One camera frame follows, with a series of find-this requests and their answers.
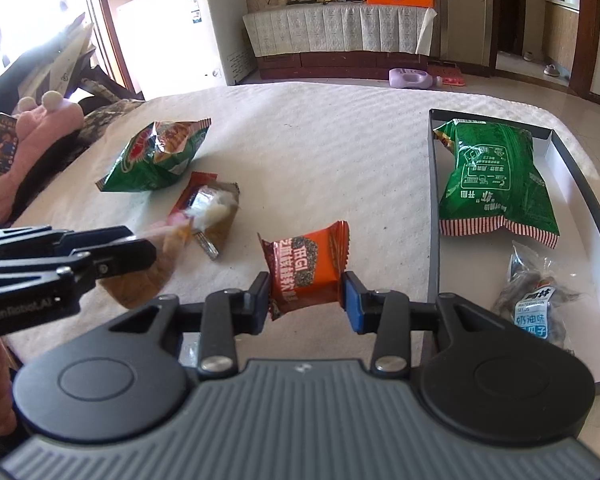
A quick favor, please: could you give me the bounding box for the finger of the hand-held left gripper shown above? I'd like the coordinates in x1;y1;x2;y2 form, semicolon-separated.
55;226;135;249
92;240;157;282

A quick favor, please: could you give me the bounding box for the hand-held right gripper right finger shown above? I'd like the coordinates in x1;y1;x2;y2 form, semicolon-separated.
342;271;491;377

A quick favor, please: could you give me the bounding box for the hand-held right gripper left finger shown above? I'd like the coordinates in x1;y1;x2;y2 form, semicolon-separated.
107;271;272;378

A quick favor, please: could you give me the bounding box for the tan pastry packet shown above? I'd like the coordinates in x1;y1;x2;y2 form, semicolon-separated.
97;225;191;311

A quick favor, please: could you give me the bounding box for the orange snack packet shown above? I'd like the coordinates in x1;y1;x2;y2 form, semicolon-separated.
257;220;351;321

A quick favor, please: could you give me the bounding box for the green shrimp chip bag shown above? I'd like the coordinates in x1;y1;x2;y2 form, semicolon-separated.
432;119;561;250
96;119;212;193

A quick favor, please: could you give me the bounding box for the grey cardboard box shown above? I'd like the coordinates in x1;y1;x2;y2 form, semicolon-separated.
426;108;600;396

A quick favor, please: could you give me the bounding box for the small red snack packet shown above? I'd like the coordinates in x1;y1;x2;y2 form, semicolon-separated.
167;171;218;226

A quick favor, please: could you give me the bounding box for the brown clear-window snack packet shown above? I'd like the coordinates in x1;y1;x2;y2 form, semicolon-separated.
187;182;241;261

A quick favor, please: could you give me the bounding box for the brown dotted sofa cushion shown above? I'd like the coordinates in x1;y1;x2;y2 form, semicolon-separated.
77;99;146;148

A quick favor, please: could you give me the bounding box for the colourful printed card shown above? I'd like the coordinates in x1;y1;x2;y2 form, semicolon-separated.
0;112;21;177

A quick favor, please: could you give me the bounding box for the clear sunflower seed packet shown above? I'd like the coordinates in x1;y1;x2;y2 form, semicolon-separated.
490;240;581;348

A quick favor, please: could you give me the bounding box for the white chest freezer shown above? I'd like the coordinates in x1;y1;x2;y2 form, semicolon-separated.
116;0;256;101

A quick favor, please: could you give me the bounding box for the purple detergent bottle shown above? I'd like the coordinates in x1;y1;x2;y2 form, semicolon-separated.
389;67;443;89

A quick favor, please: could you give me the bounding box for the dark wooden cabinet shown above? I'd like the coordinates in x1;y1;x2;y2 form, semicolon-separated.
252;50;446;81

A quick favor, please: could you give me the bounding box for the white patterned cabinet cloth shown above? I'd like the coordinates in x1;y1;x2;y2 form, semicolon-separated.
242;4;437;58

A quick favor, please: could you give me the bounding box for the wooden kitchen cabinet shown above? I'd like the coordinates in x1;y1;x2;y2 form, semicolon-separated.
544;0;581;78

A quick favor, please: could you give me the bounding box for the brown wooden door frame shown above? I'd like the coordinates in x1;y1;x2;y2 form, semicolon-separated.
570;0;600;98

